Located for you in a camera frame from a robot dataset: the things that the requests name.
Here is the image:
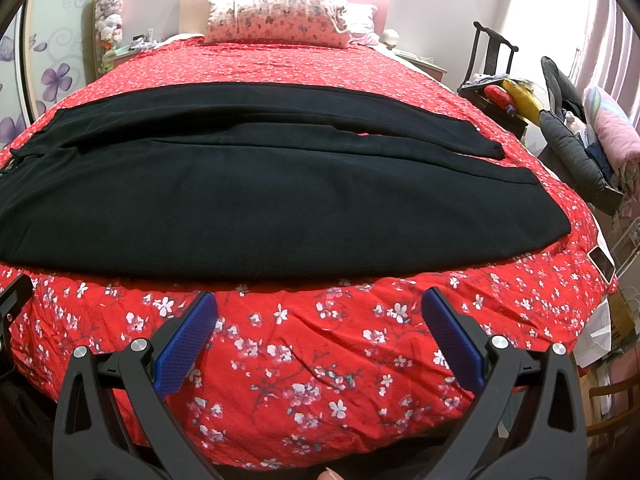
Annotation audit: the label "black pants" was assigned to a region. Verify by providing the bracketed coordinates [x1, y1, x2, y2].
[1, 82, 570, 281]

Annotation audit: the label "smartphone with beige case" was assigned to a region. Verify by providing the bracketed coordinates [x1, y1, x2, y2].
[587, 246, 615, 284]

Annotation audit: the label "red floral bedspread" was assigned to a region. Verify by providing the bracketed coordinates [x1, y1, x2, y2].
[0, 34, 620, 470]

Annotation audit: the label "wardrobe with purple flowers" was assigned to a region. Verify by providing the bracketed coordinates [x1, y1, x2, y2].
[1, 0, 96, 146]

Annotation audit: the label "left bedside table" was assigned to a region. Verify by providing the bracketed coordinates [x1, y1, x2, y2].
[104, 35, 160, 67]

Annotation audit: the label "bedside table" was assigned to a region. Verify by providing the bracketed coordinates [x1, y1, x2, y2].
[392, 48, 447, 82]
[104, 35, 160, 67]

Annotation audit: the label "stuffed toy stack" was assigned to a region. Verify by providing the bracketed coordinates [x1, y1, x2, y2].
[93, 0, 124, 75]

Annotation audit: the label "pink blanket pile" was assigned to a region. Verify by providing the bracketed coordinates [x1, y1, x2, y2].
[582, 84, 639, 200]

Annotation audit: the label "yellow and red items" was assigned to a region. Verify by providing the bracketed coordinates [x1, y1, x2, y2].
[483, 79, 544, 126]

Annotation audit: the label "black wooden chair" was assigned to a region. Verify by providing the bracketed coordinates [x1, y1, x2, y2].
[457, 21, 527, 140]

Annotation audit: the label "right bedside table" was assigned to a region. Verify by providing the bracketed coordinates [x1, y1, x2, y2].
[392, 48, 447, 82]

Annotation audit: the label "floral pink pillow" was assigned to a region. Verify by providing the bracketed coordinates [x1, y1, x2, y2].
[204, 0, 350, 48]

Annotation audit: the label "white round lamp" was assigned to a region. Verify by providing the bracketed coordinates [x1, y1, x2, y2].
[380, 28, 399, 50]

